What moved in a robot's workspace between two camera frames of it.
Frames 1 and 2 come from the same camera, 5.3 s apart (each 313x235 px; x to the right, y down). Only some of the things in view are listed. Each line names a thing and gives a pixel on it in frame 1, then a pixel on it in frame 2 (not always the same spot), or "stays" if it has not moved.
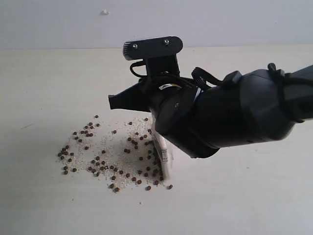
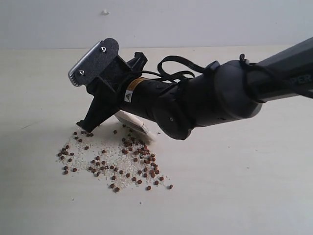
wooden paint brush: (162, 149) -> (135, 123)
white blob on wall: (104, 12) stays
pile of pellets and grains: (120, 153) stays
